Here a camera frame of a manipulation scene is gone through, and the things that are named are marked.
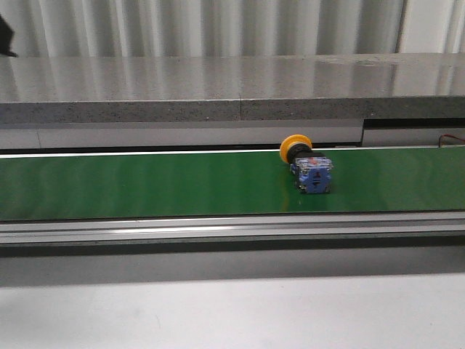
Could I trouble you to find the green conveyor belt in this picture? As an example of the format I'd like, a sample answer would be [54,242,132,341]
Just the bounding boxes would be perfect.
[1,147,464,221]

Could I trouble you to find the grey speckled stone counter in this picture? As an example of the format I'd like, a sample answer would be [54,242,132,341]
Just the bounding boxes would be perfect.
[1,54,464,125]

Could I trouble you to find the yellow push button switch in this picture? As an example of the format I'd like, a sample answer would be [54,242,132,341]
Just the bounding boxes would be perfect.
[279,135,333,194]

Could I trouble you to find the white pleated curtain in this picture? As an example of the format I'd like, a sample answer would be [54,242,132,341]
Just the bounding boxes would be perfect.
[1,1,464,57]

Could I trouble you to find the red wire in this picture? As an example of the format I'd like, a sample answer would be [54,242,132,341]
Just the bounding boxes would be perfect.
[437,134,465,148]

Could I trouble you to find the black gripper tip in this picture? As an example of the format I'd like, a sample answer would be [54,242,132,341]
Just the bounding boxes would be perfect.
[0,15,17,57]

